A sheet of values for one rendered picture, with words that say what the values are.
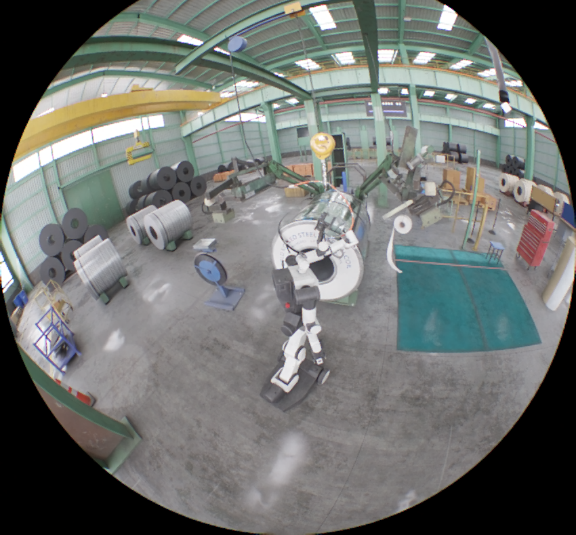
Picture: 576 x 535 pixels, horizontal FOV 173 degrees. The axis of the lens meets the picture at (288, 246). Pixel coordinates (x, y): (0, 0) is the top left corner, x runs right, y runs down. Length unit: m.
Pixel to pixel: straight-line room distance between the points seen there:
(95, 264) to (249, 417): 4.78
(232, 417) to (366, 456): 1.41
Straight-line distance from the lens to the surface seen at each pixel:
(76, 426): 2.90
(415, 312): 2.96
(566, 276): 4.79
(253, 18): 2.40
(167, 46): 3.00
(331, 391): 2.23
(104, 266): 5.55
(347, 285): 2.37
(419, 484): 2.40
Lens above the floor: 2.13
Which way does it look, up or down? 29 degrees down
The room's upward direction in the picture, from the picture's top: 10 degrees counter-clockwise
